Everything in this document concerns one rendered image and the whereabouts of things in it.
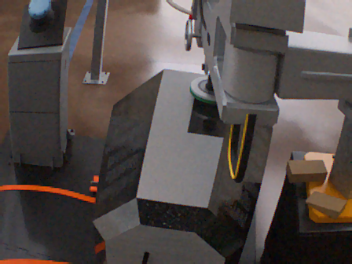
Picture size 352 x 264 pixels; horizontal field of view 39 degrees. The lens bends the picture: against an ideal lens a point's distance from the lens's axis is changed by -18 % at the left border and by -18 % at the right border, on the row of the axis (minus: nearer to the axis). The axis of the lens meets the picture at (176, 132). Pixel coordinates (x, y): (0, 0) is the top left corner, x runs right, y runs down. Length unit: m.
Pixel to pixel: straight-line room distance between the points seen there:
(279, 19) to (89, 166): 2.24
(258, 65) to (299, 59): 0.16
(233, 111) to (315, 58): 0.36
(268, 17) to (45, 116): 2.05
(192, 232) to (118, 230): 0.29
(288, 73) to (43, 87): 1.82
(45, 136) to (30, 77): 0.44
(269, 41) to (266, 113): 0.27
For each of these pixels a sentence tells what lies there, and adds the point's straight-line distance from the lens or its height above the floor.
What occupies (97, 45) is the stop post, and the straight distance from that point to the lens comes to 4.42.
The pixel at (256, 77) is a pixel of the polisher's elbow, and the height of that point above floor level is 1.39.
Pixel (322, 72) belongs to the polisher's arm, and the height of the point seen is 1.42.
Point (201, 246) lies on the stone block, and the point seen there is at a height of 0.73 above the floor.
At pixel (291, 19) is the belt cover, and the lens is 1.64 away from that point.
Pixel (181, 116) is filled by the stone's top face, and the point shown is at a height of 0.87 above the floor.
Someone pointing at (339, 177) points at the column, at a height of 0.84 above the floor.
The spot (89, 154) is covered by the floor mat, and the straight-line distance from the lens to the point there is 3.71.
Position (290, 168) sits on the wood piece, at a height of 0.83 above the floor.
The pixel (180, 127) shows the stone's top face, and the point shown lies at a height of 0.87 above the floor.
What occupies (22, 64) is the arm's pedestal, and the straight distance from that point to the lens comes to 3.24.
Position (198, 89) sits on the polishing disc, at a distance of 2.63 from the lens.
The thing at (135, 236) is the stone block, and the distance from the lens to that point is 2.10.
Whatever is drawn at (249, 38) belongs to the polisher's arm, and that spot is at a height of 1.53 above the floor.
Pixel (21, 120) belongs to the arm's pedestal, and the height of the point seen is 0.36.
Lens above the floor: 2.20
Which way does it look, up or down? 34 degrees down
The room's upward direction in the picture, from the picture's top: 6 degrees clockwise
